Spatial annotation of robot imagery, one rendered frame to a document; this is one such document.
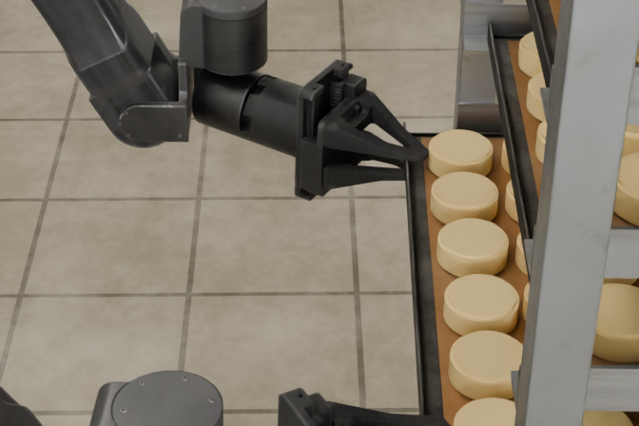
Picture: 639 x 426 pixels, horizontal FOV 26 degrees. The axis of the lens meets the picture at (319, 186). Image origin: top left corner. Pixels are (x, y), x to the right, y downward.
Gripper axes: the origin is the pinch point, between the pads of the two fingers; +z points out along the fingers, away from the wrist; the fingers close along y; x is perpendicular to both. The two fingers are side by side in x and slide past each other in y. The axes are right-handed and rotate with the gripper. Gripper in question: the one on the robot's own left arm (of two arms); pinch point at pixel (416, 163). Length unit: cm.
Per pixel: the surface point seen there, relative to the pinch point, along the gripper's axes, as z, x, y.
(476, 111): 1.5, 7.4, 1.5
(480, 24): 1.1, 7.2, 9.4
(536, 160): 12.2, -7.3, 8.9
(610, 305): 22.7, -21.8, 11.0
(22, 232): -114, 72, -99
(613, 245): 23.8, -27.9, 19.5
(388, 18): -96, 185, -97
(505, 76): 5.7, 2.0, 8.7
